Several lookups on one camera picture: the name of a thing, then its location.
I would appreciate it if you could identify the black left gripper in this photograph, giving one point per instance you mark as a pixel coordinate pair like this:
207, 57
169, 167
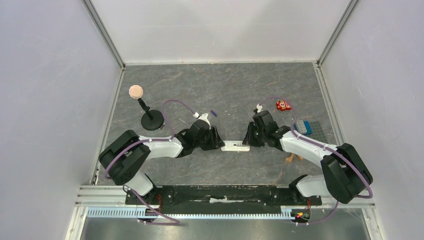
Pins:
216, 142

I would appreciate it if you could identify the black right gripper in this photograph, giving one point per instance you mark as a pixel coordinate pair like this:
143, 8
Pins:
252, 135

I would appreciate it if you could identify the white remote control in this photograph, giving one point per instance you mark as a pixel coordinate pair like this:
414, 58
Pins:
235, 146

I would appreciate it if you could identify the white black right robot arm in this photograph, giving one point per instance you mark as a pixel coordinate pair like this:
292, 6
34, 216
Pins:
344, 174

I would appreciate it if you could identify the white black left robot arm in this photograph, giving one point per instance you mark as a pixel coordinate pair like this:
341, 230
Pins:
124, 157

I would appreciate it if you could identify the wooden toy piece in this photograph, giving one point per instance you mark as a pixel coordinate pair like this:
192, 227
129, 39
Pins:
293, 157

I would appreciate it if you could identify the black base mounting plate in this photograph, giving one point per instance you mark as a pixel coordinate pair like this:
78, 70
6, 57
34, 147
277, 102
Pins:
226, 199

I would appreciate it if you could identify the blue grey toy brick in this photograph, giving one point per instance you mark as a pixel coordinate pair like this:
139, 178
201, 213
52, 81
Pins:
303, 127

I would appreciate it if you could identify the grey studded baseplate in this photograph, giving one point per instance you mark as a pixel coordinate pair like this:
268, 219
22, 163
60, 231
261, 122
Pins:
317, 132

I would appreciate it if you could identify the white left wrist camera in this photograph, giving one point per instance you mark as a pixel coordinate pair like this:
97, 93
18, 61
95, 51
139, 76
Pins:
203, 117

